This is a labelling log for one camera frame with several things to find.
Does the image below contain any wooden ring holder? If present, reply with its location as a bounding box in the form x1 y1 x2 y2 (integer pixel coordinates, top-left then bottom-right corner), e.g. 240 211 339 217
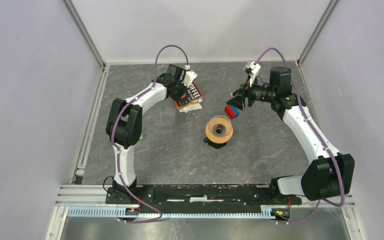
205 115 234 145

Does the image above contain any aluminium frame rail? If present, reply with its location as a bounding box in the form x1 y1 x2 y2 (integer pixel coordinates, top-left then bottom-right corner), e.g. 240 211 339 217
45 62 111 240

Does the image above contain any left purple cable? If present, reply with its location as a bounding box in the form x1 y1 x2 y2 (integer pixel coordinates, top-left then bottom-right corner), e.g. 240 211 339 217
111 44 192 224

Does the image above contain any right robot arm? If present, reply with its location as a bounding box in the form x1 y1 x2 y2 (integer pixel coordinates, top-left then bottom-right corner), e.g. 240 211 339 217
227 62 355 207

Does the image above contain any purple cable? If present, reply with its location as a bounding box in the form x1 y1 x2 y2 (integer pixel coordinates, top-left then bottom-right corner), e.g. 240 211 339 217
111 44 192 224
253 47 346 225

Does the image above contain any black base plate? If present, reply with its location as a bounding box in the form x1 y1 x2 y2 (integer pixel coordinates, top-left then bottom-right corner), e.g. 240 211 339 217
104 184 302 214

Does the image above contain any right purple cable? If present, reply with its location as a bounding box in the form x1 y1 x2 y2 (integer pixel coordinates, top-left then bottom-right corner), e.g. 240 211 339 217
253 47 346 225

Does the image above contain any white paper filter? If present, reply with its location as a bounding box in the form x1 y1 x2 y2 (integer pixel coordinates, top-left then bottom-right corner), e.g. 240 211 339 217
178 102 202 113

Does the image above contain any clear glass dripper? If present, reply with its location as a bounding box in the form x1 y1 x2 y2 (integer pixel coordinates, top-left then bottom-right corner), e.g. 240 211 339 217
207 115 233 138

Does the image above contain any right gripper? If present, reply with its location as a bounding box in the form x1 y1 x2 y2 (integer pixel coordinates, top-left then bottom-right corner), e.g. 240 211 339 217
226 75 277 111

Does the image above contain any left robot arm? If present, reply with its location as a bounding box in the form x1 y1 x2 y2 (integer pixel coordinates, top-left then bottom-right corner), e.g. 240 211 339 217
105 64 198 204

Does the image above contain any coffee filter box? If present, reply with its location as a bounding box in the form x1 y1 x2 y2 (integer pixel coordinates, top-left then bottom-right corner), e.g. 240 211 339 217
174 82 204 110

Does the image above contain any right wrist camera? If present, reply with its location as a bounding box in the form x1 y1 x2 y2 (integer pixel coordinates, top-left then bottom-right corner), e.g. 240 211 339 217
242 60 261 87

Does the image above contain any red blue block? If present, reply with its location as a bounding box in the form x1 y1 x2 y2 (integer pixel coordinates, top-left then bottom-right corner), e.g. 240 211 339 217
224 105 239 120

